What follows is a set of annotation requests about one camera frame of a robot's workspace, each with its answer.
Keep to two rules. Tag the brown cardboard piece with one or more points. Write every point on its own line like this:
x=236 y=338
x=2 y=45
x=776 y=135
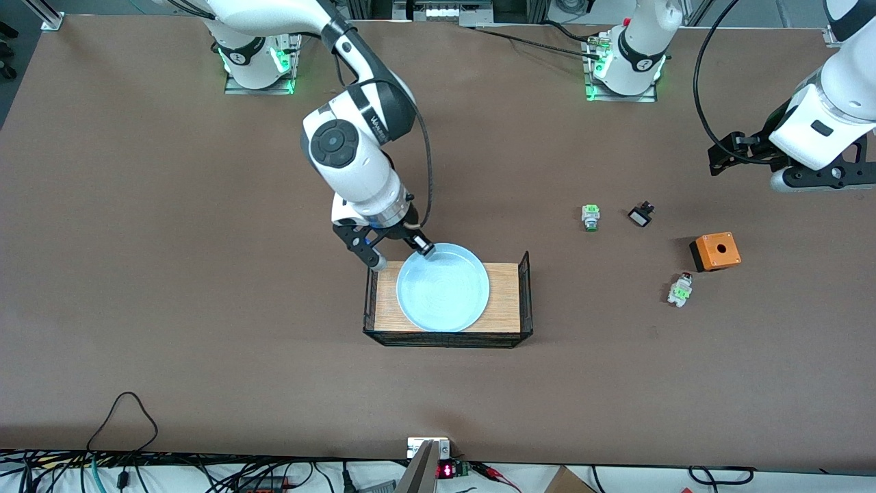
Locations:
x=568 y=483

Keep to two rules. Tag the black orange power adapter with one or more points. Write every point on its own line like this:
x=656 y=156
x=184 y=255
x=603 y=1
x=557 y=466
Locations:
x=267 y=485

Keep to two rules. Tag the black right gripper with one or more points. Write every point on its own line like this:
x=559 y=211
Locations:
x=402 y=235

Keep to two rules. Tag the black stand knobs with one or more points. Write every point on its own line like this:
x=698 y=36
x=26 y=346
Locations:
x=5 y=30

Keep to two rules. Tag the orange button enclosure box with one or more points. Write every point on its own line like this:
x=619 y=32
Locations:
x=717 y=252

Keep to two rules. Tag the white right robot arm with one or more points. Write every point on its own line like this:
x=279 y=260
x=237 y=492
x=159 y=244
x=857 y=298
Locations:
x=349 y=171

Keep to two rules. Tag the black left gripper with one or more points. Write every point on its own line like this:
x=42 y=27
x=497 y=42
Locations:
x=755 y=146

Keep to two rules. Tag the green push button switch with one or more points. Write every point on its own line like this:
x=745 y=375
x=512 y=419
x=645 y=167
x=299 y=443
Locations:
x=590 y=217

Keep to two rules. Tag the metal frame with white lights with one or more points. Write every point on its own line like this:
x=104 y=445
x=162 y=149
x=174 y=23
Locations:
x=441 y=12

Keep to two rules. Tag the small black white switch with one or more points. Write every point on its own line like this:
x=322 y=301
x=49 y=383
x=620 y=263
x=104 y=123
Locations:
x=640 y=218

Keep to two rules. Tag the green white switch module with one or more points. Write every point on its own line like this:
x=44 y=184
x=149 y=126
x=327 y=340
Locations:
x=680 y=293

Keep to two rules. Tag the red digit display module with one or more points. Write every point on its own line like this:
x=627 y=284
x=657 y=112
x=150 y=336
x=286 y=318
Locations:
x=446 y=470

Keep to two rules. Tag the grey metal bar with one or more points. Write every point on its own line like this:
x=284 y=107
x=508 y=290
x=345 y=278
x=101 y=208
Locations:
x=421 y=472

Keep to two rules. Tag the long aluminium profile rail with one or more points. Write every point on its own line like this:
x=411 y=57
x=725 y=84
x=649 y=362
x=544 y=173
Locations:
x=830 y=38

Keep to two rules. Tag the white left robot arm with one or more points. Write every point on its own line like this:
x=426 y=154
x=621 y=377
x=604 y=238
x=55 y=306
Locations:
x=643 y=41

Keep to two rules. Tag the small silver metal bracket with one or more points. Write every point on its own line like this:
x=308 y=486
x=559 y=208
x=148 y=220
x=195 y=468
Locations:
x=414 y=448

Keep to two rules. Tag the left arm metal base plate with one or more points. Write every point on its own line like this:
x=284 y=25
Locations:
x=619 y=98

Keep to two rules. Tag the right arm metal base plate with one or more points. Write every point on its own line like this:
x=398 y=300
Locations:
x=263 y=90

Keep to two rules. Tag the light blue round plate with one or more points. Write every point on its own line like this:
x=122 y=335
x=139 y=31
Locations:
x=445 y=291

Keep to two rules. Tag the short aluminium profile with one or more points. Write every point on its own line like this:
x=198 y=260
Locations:
x=48 y=19

